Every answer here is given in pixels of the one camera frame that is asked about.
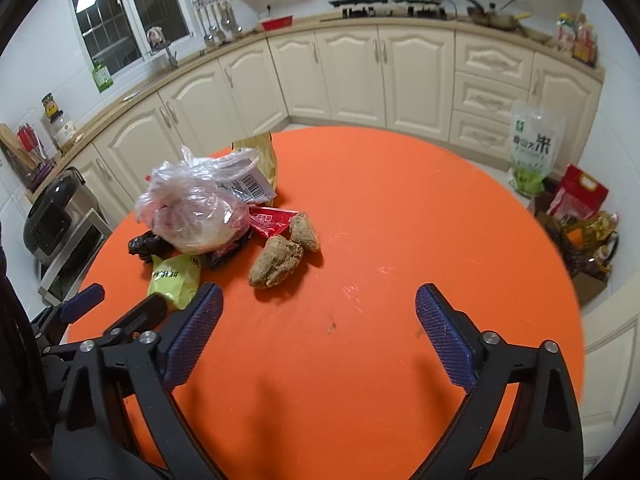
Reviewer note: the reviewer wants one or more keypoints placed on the beige kitchen countertop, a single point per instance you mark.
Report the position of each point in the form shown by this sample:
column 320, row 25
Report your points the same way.
column 300, row 24

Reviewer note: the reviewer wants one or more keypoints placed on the black red snack wrapper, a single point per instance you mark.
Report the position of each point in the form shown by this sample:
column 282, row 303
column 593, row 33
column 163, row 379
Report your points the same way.
column 225, row 255

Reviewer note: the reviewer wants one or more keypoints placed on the steel kitchen faucet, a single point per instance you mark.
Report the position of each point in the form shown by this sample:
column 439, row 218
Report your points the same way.
column 170, row 57

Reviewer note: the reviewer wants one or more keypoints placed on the steel wok with lid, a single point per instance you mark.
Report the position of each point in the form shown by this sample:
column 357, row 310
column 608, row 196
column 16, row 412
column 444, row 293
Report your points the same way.
column 495, row 17

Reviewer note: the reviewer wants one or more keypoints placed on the clear rice bag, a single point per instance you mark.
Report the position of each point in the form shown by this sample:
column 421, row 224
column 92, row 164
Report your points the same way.
column 535, row 150

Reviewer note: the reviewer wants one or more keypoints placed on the yellow black packet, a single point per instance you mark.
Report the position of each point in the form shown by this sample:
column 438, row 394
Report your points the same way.
column 50, row 105

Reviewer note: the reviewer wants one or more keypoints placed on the steel spatula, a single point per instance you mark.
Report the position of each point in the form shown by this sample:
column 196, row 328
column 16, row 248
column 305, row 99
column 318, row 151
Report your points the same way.
column 231, row 22

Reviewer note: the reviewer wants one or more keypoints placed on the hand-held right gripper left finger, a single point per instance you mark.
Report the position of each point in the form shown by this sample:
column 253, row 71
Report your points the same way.
column 192, row 335

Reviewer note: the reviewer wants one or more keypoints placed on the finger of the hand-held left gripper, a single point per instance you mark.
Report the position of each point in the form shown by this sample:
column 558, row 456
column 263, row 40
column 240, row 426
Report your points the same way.
column 142, row 312
column 80, row 300

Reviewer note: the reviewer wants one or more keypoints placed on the black gas stove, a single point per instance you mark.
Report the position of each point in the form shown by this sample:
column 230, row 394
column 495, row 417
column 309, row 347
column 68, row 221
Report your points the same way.
column 390, row 12

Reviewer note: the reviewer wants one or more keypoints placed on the green dish soap bottle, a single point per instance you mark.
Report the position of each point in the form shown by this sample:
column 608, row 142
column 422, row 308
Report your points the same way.
column 102, row 76

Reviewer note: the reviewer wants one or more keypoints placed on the yellow cooking oil bottle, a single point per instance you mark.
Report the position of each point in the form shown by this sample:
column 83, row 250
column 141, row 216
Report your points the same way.
column 592, row 230

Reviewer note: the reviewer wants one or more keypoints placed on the pink cloth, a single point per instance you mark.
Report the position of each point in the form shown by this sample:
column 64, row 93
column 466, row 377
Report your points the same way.
column 155, row 35

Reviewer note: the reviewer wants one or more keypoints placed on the black rice cooker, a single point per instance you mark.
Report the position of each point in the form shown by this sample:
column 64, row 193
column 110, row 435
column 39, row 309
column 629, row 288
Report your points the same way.
column 55, row 215

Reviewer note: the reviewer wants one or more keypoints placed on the large brown lump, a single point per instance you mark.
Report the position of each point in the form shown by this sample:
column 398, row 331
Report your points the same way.
column 275, row 262

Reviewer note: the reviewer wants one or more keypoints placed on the cream cabinet drawer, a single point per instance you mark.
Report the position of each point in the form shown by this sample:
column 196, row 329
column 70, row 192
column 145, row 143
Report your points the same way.
column 492, row 55
column 475, row 131
column 487, row 96

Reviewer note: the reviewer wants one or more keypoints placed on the dark brown lump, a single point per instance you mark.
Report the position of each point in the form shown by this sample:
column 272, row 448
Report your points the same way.
column 145, row 245

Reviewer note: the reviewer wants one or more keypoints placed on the red snack packet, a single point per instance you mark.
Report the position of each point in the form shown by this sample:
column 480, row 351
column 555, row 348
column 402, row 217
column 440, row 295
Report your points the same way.
column 270, row 221

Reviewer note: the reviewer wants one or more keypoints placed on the cardboard box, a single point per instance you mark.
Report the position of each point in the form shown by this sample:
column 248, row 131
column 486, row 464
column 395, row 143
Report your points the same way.
column 590, row 285

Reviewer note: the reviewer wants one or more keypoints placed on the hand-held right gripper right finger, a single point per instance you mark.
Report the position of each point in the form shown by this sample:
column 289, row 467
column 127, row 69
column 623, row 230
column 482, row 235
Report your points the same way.
column 442, row 332

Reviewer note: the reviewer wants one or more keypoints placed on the glass jar white label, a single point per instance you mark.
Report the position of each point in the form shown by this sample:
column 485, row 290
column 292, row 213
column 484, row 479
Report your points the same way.
column 64, row 131

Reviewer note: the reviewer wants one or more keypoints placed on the kitchen window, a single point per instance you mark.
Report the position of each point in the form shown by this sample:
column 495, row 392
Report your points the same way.
column 125, row 10

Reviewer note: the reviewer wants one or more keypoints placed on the yellow green snack packet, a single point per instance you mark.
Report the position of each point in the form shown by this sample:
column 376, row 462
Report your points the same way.
column 172, row 280

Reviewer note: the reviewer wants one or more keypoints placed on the purple knife holder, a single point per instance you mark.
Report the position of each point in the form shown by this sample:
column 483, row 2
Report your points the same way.
column 37, row 165

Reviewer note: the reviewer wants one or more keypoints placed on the gold snack packet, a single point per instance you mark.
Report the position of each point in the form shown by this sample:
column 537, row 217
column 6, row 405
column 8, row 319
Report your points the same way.
column 262, row 160

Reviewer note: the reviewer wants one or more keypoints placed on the black griddle pan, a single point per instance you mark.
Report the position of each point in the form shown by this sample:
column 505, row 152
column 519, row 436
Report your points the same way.
column 357, row 2

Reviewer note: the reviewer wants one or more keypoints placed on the steel appliance rack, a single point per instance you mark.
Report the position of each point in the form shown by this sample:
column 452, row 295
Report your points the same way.
column 75, row 260

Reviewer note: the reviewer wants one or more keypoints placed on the yellow cap seasoning bottle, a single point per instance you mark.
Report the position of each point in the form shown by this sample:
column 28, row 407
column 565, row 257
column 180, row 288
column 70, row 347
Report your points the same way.
column 565, row 35

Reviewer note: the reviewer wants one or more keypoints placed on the red gift bag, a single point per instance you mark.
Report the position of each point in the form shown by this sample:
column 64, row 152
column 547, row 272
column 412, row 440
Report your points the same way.
column 580, row 192

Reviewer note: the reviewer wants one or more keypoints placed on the knotted clear plastic bag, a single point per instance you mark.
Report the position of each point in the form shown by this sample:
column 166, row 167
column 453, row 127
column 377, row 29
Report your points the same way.
column 195, row 215

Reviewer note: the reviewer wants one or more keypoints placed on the white door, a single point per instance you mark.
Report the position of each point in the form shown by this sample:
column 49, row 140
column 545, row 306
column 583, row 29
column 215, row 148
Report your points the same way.
column 610, row 360

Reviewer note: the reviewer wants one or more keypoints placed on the white barcode packet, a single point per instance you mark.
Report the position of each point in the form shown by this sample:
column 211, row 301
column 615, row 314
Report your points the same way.
column 252, row 187

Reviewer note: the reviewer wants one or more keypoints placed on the small brown lump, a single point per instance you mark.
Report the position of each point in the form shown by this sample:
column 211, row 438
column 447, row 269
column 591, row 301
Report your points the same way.
column 305, row 232

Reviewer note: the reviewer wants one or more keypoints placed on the wooden cutting board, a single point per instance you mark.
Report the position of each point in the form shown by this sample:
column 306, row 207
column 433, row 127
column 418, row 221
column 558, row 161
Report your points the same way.
column 12, row 145

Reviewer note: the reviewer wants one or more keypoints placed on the cream base cabinets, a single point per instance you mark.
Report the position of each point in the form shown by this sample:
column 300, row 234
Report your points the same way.
column 350, row 75

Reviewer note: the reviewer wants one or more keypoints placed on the red plastic basin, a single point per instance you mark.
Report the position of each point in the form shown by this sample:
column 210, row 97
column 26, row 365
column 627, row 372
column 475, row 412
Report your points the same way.
column 276, row 23

